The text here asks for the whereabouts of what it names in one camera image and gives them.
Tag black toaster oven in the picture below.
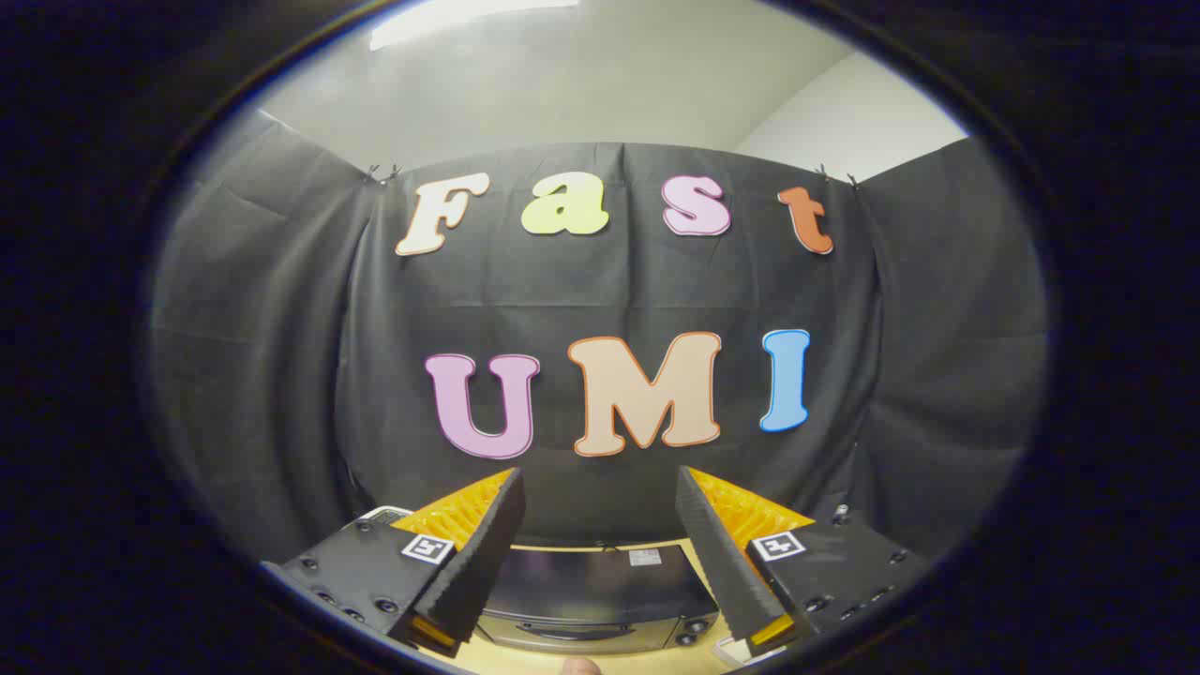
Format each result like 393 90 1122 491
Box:
473 542 721 654

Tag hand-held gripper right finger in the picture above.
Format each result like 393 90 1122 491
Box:
674 465 931 662

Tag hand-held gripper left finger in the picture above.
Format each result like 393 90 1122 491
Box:
261 467 527 659

